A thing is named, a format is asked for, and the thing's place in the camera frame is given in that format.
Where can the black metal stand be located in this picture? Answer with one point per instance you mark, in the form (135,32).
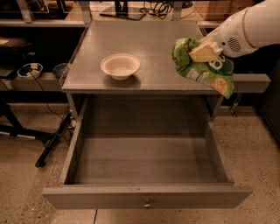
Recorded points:
(16,129)

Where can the open grey top drawer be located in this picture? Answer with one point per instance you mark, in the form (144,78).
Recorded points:
(115,163)

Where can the white paper bowl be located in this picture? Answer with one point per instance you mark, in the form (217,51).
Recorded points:
(120,66)

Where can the green rice chip bag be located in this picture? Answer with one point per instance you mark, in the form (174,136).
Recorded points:
(216,74)

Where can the grey shelf rail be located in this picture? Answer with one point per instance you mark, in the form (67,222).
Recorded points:
(45,82)

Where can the black bag on shelf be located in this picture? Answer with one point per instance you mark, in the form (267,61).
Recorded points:
(13,46)

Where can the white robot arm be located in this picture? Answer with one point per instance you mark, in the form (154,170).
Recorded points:
(262,24)

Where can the grey cabinet with top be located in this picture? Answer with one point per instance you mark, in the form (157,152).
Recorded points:
(139,97)

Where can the cardboard box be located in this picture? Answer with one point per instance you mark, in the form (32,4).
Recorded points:
(220,9)

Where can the black monitor base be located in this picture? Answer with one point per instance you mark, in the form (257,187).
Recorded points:
(120,9)

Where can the dark grey bowl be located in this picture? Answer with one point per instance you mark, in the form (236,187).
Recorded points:
(60,70)

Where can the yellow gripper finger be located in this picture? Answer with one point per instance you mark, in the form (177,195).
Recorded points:
(212,36)
(205,52)

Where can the white bowl with cable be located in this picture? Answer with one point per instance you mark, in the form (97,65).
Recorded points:
(30,70)

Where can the metal drawer knob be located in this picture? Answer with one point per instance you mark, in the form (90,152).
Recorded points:
(147,204)

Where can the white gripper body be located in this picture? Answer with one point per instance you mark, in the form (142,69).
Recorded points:
(231,37)

